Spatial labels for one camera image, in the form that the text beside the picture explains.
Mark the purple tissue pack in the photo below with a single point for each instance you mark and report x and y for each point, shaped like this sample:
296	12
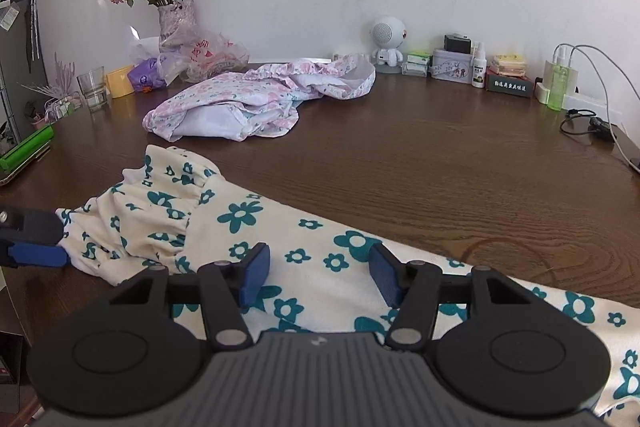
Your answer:
145	76

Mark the green roll tool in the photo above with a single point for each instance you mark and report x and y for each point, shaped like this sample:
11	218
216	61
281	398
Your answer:
27	149

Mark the pink floral garment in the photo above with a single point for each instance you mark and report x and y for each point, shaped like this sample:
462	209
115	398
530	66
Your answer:
261	102

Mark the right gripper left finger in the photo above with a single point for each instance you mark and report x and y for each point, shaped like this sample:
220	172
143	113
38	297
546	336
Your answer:
225	289

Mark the clear drinking glass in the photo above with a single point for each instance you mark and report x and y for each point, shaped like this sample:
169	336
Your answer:
93	88

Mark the white wall socket strip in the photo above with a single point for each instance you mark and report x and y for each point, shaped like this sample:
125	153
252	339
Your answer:
342	55

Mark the lavender tin box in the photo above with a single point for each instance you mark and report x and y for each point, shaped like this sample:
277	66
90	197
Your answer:
451	66

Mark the yellow pink sticky notes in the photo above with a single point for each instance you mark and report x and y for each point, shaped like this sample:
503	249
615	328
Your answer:
513	65

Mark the green white small boxes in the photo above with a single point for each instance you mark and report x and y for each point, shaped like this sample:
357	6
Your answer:
416	64

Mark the yellow box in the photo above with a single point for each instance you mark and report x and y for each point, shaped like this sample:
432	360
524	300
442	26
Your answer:
118	83

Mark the white power strip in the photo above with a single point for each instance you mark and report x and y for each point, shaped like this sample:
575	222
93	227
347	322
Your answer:
579	101

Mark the black device on tin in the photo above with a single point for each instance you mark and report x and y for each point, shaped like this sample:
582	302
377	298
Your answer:
457	44

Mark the small white spray bottle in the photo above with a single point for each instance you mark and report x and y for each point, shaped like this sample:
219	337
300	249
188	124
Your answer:
479	66

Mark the green liquid spray bottle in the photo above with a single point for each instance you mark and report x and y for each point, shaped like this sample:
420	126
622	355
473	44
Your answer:
558	88

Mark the black box with characters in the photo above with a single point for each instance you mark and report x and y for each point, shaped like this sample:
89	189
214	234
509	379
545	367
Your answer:
517	86

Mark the white round robot speaker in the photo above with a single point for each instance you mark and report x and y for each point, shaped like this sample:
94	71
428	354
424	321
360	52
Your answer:
388	33

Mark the patterned flower vase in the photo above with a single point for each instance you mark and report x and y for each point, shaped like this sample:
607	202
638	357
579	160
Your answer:
178	25

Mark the red white plastic bag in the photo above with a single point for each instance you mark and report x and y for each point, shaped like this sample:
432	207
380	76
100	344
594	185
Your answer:
208	55

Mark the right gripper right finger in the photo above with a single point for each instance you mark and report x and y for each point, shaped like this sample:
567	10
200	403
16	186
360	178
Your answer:
412	289

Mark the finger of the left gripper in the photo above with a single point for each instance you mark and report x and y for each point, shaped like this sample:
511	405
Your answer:
29	238

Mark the white usb charger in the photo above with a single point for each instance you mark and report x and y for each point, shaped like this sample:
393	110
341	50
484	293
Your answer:
572	81

